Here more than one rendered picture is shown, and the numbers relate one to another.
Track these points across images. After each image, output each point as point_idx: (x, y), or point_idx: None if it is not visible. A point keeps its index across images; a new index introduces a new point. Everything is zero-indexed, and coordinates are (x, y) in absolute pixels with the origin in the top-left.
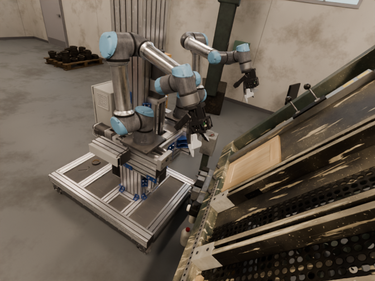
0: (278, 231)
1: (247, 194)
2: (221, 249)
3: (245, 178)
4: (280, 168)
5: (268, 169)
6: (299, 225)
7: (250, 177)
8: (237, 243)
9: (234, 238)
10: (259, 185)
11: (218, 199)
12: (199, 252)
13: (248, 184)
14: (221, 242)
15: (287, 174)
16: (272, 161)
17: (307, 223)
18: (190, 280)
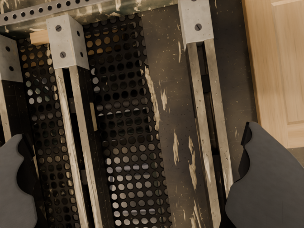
0: (79, 185)
1: (191, 90)
2: (61, 89)
3: (258, 60)
4: (211, 180)
5: (227, 150)
6: (83, 212)
7: (254, 78)
8: (68, 120)
9: (76, 111)
10: (197, 125)
11: (187, 16)
12: (58, 35)
13: (202, 103)
14: (72, 84)
15: (205, 179)
16: (279, 132)
17: (83, 221)
18: (33, 27)
